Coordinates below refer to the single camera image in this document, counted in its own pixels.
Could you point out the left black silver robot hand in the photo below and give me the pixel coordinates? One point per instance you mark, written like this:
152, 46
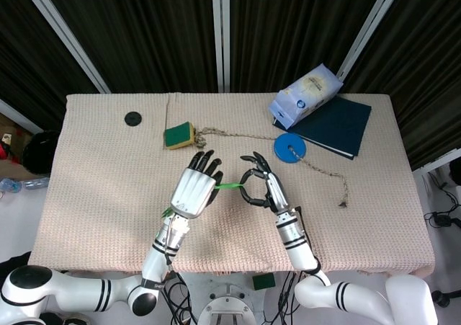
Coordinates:
192, 191

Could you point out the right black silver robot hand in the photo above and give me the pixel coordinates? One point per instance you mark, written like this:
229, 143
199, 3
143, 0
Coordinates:
277, 191

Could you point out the green curved rubber toy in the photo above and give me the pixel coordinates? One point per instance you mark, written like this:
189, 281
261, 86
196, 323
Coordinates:
228, 186

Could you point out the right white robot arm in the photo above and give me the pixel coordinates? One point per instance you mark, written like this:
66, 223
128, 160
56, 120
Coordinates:
302, 249

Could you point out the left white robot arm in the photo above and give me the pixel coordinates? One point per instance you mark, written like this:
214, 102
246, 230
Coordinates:
155, 263

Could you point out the colourful feather shuttlecock toy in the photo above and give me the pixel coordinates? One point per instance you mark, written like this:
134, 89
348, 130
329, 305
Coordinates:
166, 212

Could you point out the blue plastic disc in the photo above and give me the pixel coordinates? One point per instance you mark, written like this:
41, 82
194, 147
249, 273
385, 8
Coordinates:
284, 152

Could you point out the green yellow sponge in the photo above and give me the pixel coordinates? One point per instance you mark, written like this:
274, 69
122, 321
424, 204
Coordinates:
178, 134

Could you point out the beige woven tablecloth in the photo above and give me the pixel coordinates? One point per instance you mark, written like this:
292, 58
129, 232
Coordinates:
108, 195

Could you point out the small green box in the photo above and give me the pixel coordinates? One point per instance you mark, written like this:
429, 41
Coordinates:
263, 282

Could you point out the dark blue notebook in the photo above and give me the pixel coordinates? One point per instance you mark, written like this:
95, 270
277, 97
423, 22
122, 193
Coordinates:
338, 123

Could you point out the black round cap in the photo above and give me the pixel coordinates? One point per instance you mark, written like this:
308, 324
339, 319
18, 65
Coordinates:
132, 118

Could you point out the blue white paper bag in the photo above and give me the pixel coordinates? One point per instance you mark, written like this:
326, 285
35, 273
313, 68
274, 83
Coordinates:
306, 94

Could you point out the white robot torso base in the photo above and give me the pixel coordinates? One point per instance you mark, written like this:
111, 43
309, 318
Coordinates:
228, 307

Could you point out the black helmet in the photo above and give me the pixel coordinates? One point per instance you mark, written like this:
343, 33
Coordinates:
39, 152

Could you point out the clear plastic bottle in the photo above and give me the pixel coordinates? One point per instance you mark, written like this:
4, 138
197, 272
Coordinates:
32, 184

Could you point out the black pleated curtain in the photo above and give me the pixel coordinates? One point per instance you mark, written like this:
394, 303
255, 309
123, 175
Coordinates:
151, 33

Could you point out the brown cardboard box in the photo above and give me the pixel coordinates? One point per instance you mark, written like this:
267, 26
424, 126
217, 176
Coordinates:
11, 152

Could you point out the black round stand foot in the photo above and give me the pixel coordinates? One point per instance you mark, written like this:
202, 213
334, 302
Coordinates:
441, 298

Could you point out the white metal frame post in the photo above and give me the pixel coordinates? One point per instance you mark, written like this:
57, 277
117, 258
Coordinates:
220, 33
65, 33
371, 26

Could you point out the white metal frame rail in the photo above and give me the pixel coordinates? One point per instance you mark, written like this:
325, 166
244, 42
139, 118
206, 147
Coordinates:
439, 161
18, 114

